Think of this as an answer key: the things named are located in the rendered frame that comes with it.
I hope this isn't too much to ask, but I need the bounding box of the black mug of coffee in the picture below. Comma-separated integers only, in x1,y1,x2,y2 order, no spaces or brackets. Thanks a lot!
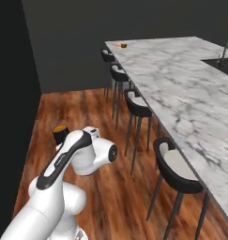
52,125,70,146

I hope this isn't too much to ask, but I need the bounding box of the black stool with white seat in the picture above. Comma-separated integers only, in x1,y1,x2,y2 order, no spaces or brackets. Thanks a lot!
100,48,117,104
109,62,132,130
145,136,211,240
123,88,154,176

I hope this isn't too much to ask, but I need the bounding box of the black sink basin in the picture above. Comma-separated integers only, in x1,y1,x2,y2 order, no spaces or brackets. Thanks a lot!
201,57,228,79

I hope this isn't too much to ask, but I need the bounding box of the grey sink tap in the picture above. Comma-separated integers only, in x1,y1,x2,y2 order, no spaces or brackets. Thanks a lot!
217,37,228,68

